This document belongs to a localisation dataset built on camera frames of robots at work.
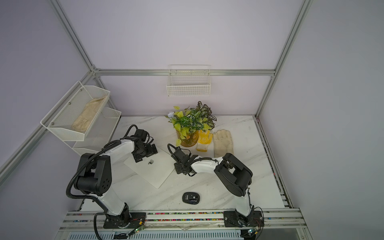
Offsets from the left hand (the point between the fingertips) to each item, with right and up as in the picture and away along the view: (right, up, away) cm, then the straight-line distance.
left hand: (150, 156), depth 94 cm
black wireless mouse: (+27, -19, -16) cm, 37 cm away
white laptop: (+4, -8, 0) cm, 9 cm away
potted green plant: (+25, +22, -10) cm, 35 cm away
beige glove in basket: (-30, +26, -12) cm, 42 cm away
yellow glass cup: (+36, +10, +11) cm, 38 cm away
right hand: (+20, -6, -1) cm, 21 cm away
